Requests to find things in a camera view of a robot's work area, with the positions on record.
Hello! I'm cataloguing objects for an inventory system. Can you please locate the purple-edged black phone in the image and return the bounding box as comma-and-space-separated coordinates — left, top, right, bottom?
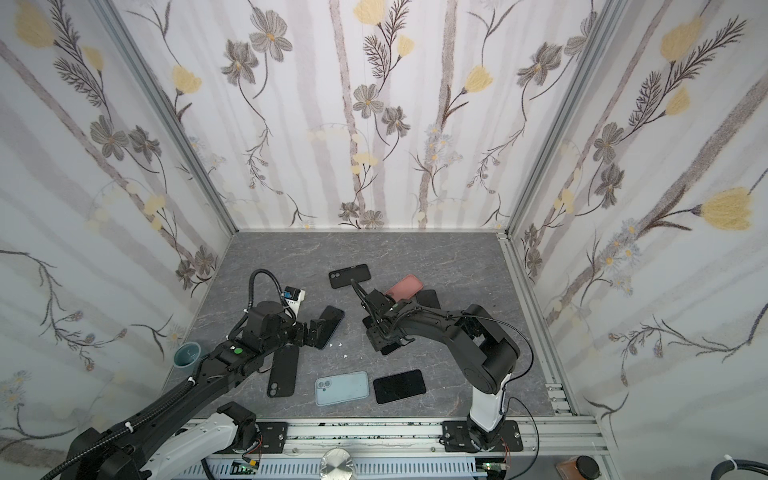
362, 315, 407, 355

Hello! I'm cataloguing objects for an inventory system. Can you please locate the blue-edged phone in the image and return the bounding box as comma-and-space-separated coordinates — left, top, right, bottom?
414, 289, 441, 309
315, 306, 345, 350

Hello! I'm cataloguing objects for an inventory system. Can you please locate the pink phone case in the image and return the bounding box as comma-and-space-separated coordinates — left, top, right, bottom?
386, 274, 424, 302

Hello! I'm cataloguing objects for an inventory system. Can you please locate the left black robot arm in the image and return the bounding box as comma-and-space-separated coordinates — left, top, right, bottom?
44, 269, 344, 479

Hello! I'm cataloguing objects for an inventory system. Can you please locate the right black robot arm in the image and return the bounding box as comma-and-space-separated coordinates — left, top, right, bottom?
351, 281, 522, 453

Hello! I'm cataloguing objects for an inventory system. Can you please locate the black phone case far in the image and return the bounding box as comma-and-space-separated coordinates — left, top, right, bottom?
328, 264, 372, 289

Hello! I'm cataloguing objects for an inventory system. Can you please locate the black phone case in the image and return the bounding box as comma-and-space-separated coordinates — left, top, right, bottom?
267, 345, 300, 398
328, 264, 372, 289

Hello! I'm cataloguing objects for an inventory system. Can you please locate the black phone case near left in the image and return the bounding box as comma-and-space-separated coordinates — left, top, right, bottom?
267, 345, 300, 398

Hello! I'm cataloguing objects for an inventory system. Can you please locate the light blue phone case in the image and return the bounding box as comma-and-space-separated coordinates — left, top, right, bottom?
315, 371, 370, 406

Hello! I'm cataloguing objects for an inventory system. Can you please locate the black phone near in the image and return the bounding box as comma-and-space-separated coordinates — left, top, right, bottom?
373, 369, 427, 404

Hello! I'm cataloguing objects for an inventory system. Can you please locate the teal ceramic cup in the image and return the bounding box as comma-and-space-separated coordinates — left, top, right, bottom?
173, 342, 202, 370

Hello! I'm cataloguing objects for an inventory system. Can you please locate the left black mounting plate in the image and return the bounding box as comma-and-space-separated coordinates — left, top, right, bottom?
255, 422, 288, 454

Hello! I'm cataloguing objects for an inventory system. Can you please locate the black mounting plate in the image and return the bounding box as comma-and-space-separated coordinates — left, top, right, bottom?
255, 422, 288, 454
439, 419, 524, 453

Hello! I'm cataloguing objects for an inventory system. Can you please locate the round silver knob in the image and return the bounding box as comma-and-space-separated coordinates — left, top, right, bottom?
319, 448, 357, 480

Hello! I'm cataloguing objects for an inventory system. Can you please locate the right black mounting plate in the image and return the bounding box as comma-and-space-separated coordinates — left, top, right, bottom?
439, 419, 524, 453

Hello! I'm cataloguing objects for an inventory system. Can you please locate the brown box with black knob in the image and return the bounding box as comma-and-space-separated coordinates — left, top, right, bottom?
555, 455, 602, 480

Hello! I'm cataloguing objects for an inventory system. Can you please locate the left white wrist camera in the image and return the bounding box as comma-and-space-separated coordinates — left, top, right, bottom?
282, 286, 306, 317

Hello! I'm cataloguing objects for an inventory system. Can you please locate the white slotted cable duct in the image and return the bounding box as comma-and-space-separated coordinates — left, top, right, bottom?
175, 457, 487, 479

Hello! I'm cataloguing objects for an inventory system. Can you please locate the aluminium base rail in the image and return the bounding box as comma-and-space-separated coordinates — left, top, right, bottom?
107, 416, 619, 480

